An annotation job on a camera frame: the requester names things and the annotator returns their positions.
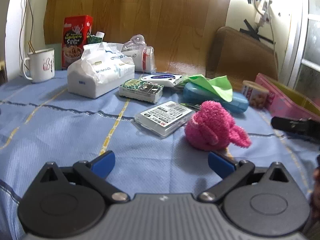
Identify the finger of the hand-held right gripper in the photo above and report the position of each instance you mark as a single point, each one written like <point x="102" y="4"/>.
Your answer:
<point x="295" y="127"/>

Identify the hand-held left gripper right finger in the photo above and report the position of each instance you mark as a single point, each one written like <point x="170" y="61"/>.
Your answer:
<point x="220" y="165"/>

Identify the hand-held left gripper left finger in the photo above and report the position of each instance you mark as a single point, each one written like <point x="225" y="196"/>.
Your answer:
<point x="103" y="163"/>

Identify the pink fuzzy sock ball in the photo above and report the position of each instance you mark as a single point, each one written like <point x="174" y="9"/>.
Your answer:
<point x="210" y="127"/>

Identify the green cloth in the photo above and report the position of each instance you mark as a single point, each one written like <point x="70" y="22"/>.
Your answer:
<point x="215" y="85"/>

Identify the white soft tissue pack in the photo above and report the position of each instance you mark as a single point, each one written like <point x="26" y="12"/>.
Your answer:
<point x="95" y="72"/>

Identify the pink box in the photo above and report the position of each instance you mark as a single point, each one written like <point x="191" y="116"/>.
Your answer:
<point x="282" y="100"/>

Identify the small printed snack cup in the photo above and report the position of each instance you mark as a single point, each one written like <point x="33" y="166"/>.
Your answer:
<point x="255" y="95"/>

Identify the blue tablecloth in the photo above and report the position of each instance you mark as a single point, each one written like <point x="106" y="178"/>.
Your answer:
<point x="62" y="130"/>

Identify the blue glasses case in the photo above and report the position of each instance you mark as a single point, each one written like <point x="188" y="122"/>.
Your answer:
<point x="237" y="103"/>

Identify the clear plastic case white label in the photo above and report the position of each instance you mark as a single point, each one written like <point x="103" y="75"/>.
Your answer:
<point x="165" y="117"/>

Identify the green white tissue packet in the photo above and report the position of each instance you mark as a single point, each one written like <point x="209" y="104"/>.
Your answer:
<point x="140" y="90"/>

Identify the brown chair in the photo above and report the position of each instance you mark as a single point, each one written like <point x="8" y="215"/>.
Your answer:
<point x="240" y="55"/>

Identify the black tape cross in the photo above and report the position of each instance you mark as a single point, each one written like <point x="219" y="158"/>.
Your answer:
<point x="255" y="33"/>

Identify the blue white wet wipes pack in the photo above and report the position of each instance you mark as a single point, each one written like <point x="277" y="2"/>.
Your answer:
<point x="162" y="78"/>

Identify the clear bag with white packet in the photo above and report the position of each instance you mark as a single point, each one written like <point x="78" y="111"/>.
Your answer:
<point x="140" y="55"/>

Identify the pale green board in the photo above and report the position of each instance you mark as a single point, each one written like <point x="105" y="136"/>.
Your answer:
<point x="58" y="57"/>

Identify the white enamel mug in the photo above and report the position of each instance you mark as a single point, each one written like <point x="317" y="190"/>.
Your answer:
<point x="41" y="66"/>

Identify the green carton white cap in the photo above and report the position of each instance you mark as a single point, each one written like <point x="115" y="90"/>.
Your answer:
<point x="96" y="38"/>

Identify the red cereal box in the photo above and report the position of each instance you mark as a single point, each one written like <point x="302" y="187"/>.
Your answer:
<point x="73" y="30"/>

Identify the chopsticks in mug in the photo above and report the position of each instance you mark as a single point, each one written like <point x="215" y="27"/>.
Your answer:
<point x="31" y="47"/>

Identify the white window frame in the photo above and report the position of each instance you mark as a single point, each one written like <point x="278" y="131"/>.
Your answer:
<point x="300" y="42"/>

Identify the white wall power adapter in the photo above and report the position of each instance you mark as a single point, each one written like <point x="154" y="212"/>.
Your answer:
<point x="262" y="12"/>

